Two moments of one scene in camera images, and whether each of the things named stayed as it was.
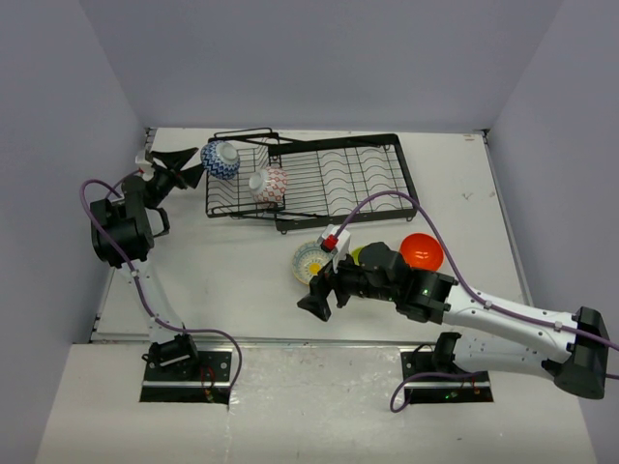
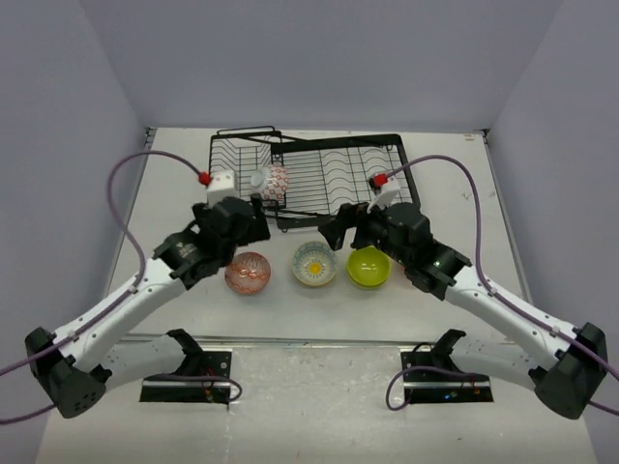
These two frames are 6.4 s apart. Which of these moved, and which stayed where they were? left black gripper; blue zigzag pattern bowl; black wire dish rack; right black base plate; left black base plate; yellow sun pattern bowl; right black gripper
Moved: left black gripper; right black gripper; blue zigzag pattern bowl
Stayed: black wire dish rack; left black base plate; yellow sun pattern bowl; right black base plate
